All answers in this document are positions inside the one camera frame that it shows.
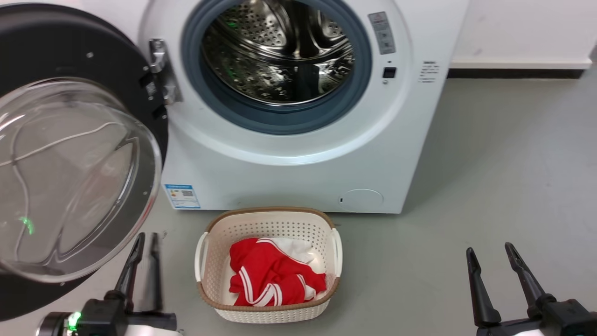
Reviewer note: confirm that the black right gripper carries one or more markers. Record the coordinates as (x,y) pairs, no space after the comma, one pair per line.
(569,319)

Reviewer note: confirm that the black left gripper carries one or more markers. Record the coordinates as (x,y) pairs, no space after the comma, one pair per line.
(116,319)

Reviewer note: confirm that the black round glass washer door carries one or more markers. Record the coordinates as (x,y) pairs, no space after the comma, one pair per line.
(112,60)

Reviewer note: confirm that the white front-load washing machine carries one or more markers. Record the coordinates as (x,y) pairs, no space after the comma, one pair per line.
(280,182)

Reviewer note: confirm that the metal door hinge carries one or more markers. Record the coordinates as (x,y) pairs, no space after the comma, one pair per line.
(164,74)

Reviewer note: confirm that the black door latch socket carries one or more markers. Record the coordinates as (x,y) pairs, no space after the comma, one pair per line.
(389,72)

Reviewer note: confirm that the blue energy label sticker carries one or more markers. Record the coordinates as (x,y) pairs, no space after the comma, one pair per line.
(183,196)

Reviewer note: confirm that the red garment with white stripes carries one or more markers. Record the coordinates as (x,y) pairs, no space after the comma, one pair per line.
(275,277)

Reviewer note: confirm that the cream perforated laundry basket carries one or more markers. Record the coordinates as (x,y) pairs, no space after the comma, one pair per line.
(270,226)

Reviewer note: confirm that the round filter cover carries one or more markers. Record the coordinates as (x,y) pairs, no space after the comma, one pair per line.
(361,199)

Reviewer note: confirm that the grey caution sticker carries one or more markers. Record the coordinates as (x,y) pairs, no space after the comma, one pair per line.
(382,32)

